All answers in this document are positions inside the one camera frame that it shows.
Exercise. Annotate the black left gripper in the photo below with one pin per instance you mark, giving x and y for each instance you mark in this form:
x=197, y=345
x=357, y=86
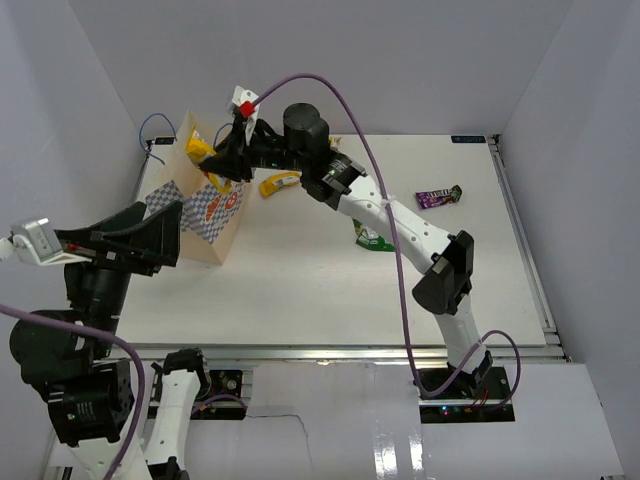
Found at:
x=132, y=246

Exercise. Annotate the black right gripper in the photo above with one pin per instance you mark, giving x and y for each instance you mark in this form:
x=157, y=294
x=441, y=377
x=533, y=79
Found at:
x=239, y=163

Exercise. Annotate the yellow snack bar wrapper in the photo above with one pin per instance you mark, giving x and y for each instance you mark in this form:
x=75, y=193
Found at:
x=197, y=150

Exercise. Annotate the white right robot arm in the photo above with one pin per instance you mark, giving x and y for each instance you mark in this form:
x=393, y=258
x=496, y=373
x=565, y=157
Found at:
x=443, y=260

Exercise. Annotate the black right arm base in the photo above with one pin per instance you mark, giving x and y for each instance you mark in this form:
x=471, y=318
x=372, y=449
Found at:
x=462, y=405

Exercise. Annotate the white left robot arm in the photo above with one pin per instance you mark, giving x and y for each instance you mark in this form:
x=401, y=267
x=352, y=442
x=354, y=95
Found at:
x=95, y=403

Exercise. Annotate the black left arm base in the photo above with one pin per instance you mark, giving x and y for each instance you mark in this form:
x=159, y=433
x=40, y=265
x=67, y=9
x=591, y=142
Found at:
x=223, y=382

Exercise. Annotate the blue checkered paper bag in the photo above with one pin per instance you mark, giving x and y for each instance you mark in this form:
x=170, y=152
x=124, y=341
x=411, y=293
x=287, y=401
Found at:
x=211, y=213

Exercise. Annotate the green Fox's candy bag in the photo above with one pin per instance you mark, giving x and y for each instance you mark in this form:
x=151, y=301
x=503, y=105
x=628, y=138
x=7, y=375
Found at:
x=370, y=240

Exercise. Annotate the yellow snack pack curled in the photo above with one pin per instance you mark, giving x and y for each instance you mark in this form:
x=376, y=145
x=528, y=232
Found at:
x=278, y=182

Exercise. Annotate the purple M&M's packet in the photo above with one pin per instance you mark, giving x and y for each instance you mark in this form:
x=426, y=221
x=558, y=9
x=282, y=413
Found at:
x=437, y=198

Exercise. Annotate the blue table corner label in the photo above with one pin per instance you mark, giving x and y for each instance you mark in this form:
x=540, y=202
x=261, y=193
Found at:
x=468, y=139

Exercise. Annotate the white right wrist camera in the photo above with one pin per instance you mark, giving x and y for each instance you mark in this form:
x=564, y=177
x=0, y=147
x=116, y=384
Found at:
x=242, y=104

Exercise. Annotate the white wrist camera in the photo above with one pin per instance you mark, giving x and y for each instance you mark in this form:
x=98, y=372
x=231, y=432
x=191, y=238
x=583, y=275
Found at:
x=34, y=241
x=242, y=104

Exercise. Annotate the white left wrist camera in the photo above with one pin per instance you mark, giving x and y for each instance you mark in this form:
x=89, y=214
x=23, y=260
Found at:
x=34, y=241

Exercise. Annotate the aluminium table edge rail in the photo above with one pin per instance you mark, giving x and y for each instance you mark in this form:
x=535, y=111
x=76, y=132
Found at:
x=282, y=353

